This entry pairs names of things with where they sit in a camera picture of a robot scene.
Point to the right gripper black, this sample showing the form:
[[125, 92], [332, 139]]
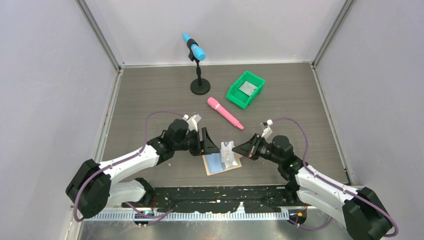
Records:
[[250, 148]]

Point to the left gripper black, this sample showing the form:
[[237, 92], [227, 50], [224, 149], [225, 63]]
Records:
[[208, 146]]

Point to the beige card holder wallet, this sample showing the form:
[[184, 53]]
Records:
[[213, 164]]

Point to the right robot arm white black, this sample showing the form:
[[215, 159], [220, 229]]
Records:
[[360, 211]]

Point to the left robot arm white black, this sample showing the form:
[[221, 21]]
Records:
[[97, 185]]

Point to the pink toy microphone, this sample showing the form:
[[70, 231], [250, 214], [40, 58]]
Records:
[[214, 104]]

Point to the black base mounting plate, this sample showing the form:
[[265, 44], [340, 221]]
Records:
[[219, 199]]

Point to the green plastic bin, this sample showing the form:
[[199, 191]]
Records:
[[240, 99]]

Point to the black microphone stand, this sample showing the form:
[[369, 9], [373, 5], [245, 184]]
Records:
[[199, 86]]

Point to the blue toy microphone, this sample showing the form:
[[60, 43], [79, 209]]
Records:
[[196, 53]]

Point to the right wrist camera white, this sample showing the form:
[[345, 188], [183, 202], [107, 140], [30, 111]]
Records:
[[266, 128]]

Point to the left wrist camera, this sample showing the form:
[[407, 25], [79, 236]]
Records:
[[192, 121]]

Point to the aluminium front rail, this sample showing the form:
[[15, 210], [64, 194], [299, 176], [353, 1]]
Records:
[[238, 215]]

